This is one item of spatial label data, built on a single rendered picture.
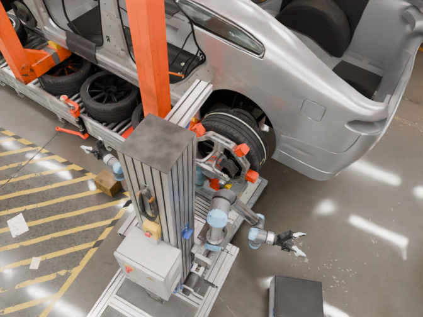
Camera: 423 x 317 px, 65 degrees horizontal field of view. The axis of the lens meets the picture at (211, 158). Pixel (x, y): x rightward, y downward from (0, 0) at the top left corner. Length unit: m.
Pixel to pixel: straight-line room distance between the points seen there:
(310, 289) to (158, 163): 2.03
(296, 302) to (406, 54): 2.60
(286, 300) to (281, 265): 0.53
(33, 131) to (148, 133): 3.16
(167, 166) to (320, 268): 2.44
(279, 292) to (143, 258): 1.34
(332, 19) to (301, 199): 1.91
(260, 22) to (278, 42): 0.19
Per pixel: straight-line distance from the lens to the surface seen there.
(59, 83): 4.27
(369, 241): 3.84
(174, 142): 1.43
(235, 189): 3.42
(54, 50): 4.40
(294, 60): 2.42
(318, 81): 2.40
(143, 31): 2.17
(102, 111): 3.82
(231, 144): 2.59
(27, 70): 4.24
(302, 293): 3.03
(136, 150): 1.42
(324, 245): 3.62
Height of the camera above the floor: 3.15
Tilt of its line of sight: 54 degrees down
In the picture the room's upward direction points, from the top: 5 degrees clockwise
